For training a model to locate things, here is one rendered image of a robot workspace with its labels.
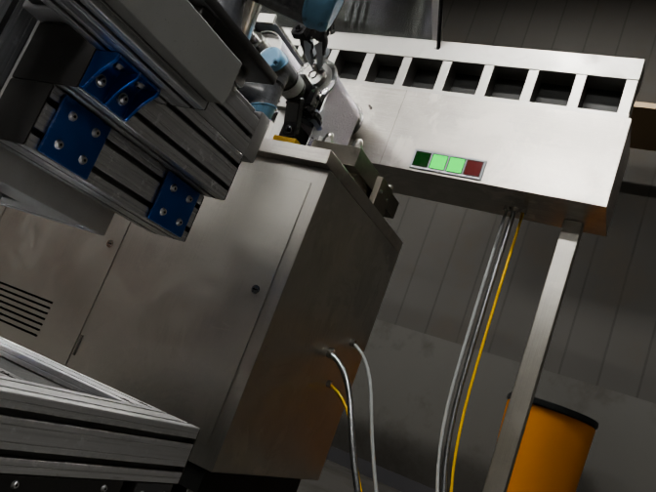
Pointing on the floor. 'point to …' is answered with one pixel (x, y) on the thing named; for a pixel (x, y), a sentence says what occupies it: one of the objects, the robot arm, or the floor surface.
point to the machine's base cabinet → (214, 316)
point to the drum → (552, 449)
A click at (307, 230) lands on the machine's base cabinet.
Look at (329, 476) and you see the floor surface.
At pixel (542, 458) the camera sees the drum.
